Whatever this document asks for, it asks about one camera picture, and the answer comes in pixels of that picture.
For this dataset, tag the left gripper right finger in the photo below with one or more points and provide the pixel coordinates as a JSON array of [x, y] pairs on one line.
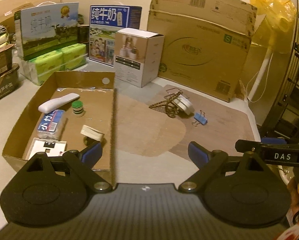
[[210, 165]]

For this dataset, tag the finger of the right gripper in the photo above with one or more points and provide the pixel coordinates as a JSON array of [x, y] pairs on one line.
[[273, 141], [247, 145]]

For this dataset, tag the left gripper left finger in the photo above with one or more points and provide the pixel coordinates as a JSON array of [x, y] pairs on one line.
[[82, 162]]

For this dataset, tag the cream wall plug adapter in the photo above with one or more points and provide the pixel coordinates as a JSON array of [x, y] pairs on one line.
[[90, 135]]

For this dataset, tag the white square box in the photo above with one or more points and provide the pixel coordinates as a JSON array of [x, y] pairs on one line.
[[52, 148]]

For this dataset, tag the blue binder clip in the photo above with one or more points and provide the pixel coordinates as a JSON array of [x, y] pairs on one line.
[[199, 119]]

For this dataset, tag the blue floss pick box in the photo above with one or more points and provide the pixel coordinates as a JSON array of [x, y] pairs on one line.
[[51, 125]]

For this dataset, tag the green white small bottle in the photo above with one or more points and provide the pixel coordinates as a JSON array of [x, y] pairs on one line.
[[77, 107]]

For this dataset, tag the white grey charger adapter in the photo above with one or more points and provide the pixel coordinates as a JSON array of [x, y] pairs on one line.
[[184, 104]]

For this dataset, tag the white remote control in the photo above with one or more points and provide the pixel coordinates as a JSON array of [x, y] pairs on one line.
[[53, 104]]

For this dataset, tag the metal wire clip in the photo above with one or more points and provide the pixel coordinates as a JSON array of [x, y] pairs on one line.
[[174, 90]]

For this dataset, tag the person right hand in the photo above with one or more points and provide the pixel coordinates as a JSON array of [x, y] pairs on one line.
[[293, 188]]

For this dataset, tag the shallow cardboard tray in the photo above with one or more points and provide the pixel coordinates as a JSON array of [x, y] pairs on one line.
[[97, 93]]

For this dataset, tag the beige brown rug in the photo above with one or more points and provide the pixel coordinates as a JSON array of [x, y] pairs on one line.
[[147, 132]]

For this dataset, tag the green tissue pack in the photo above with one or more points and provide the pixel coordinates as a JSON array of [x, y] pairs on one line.
[[39, 69]]

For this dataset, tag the large cardboard box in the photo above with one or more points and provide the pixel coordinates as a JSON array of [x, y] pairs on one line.
[[206, 42]]

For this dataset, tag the white beige product box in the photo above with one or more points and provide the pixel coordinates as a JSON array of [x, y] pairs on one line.
[[137, 55]]

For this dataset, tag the upper black food tub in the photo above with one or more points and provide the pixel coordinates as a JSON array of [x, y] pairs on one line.
[[6, 58]]

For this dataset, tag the green pasture milk box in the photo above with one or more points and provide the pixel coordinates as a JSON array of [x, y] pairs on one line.
[[45, 28]]

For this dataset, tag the blue milk carton box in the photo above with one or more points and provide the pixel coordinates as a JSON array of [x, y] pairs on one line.
[[104, 22]]

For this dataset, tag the small cardboard box background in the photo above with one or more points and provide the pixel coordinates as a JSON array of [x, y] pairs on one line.
[[7, 20]]

